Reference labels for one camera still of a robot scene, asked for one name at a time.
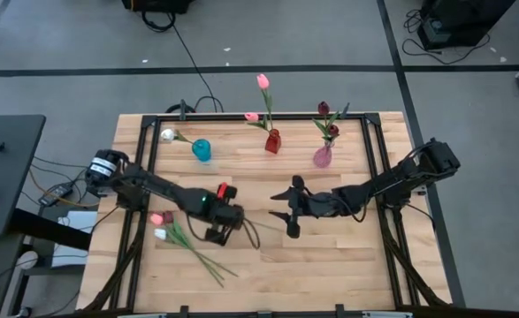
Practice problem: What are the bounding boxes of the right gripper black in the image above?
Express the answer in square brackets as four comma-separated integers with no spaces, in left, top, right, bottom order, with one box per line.
[268,175,344,240]

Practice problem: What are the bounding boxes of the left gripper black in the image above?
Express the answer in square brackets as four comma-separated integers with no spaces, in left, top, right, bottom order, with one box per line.
[204,181,246,247]

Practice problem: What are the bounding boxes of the pink artificial tulip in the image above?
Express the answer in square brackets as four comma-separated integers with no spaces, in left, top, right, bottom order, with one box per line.
[244,111,272,133]
[256,72,276,133]
[149,213,239,278]

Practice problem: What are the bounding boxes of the pink glass vase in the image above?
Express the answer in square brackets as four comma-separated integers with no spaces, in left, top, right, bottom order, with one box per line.
[312,140,333,169]

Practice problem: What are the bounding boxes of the teal glass vase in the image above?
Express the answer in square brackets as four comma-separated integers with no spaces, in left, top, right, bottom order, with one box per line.
[191,138,213,163]

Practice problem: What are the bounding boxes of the red glass vase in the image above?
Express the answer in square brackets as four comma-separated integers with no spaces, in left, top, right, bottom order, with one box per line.
[264,128,283,155]

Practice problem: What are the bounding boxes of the black power brick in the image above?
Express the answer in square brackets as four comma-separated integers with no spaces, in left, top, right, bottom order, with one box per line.
[37,183,74,207]

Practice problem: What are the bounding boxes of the black desk base bar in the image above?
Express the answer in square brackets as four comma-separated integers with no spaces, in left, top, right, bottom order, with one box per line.
[10,208,93,252]

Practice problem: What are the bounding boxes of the white round disc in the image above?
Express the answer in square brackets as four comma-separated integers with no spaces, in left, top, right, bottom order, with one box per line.
[14,250,39,271]

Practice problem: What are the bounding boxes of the dark grey side desk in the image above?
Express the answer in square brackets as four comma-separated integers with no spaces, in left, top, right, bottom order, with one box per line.
[0,114,47,240]

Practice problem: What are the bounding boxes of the black equipment case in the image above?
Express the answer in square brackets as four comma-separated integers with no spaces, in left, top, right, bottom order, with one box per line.
[121,0,195,14]

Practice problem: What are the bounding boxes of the black equipment cabinet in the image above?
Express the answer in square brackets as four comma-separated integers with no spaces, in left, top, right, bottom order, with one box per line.
[416,0,517,50]

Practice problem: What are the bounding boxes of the black aluminium table frame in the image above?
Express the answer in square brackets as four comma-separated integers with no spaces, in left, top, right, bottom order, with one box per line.
[81,112,453,313]

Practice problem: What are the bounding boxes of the black cable bundle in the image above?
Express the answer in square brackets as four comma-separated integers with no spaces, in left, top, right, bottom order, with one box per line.
[380,207,446,308]
[84,207,148,310]

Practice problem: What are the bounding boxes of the long black floor cable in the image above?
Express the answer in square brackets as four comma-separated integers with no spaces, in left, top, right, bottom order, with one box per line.
[170,24,225,114]

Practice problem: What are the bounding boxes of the coiled black cable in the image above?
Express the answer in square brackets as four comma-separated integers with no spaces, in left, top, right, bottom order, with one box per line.
[141,11,176,34]

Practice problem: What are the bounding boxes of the tangled black cables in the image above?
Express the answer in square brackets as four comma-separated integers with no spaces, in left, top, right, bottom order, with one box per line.
[401,8,492,66]

